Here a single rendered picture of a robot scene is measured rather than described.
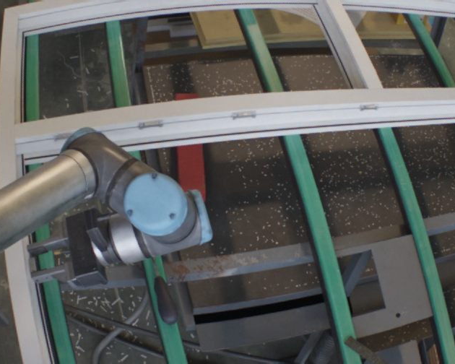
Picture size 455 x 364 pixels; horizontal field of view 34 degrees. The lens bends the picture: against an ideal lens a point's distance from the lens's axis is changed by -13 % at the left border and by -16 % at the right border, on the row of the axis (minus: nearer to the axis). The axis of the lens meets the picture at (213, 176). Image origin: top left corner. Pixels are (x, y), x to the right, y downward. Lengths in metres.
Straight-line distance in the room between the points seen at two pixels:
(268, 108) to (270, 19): 0.68
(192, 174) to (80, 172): 0.74
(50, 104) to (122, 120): 1.29
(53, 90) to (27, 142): 1.32
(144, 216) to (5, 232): 0.27
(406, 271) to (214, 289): 0.48
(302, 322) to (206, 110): 0.54
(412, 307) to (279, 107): 0.54
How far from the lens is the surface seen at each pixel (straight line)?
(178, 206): 1.30
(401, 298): 1.67
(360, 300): 1.98
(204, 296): 1.89
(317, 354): 2.09
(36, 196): 1.22
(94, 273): 1.45
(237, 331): 1.89
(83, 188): 1.31
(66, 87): 3.03
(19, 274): 1.52
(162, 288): 1.55
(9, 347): 2.48
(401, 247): 1.74
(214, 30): 2.33
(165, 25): 2.79
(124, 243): 1.44
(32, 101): 1.86
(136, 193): 1.31
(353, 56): 1.94
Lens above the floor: 2.27
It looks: 54 degrees down
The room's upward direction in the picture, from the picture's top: 9 degrees clockwise
